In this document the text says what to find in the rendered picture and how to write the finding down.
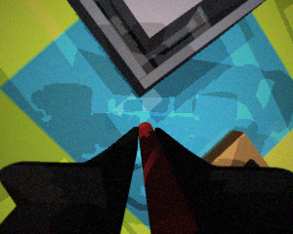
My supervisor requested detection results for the red peg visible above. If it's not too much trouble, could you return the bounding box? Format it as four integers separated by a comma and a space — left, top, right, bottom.
139, 122, 196, 234

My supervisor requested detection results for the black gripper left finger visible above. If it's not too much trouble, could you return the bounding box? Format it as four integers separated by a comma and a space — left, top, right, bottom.
0, 127, 139, 234

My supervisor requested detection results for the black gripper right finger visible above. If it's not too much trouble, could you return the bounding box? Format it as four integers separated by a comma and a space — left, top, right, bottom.
154, 128, 293, 234

